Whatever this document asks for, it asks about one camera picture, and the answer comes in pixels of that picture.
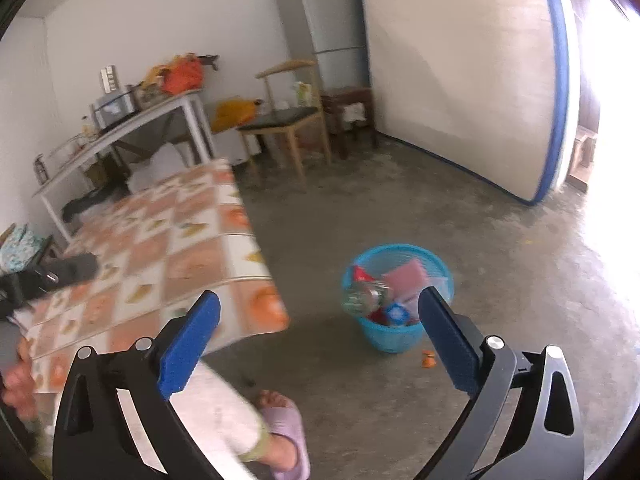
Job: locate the orange plastic bag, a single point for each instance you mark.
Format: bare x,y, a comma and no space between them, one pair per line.
182,77

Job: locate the green white packet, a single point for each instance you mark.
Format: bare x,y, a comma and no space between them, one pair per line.
304,95

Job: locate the blue plastic mesh basket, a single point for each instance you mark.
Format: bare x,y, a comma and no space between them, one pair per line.
385,337

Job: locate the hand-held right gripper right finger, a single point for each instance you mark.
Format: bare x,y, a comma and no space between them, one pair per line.
447,340

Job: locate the white mattress with blue edge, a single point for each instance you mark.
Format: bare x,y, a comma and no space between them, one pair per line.
450,60

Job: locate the light wooden chair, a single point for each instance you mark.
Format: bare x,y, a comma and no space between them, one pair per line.
275,120

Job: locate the person's foot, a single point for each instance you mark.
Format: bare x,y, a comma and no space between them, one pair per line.
272,400

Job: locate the floral cushion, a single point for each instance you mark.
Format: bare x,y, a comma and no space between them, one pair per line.
17,250

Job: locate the grey kitchen appliance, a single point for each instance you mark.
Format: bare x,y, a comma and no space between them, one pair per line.
112,110

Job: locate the white metal frame table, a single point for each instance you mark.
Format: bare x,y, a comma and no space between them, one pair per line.
150,115

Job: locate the person's left hand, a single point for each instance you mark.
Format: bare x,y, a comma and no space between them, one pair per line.
17,380

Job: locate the orange peel piece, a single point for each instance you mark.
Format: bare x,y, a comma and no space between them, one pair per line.
428,360

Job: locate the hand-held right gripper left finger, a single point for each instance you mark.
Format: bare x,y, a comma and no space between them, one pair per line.
192,345

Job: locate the green plastic bottle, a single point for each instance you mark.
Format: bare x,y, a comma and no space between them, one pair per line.
365,297

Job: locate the blue toothpaste box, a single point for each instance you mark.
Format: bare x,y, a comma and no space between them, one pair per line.
397,314

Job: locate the black bag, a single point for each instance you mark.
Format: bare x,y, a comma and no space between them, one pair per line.
85,205

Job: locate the white wall power strip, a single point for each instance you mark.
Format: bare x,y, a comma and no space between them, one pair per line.
108,79

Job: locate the grey refrigerator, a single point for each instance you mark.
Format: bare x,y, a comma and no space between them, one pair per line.
320,10

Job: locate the tile pattern tablecloth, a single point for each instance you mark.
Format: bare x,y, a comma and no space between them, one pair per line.
175,240

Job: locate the person's leg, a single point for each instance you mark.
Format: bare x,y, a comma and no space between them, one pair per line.
220,420

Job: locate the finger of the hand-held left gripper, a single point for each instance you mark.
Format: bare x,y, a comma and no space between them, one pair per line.
75,267

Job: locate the pink sponge cloth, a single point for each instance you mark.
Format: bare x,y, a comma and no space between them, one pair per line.
405,280

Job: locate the yellow plastic bag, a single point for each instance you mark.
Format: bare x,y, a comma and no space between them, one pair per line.
232,112

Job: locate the dark wooden stool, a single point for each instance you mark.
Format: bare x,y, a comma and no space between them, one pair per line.
347,94

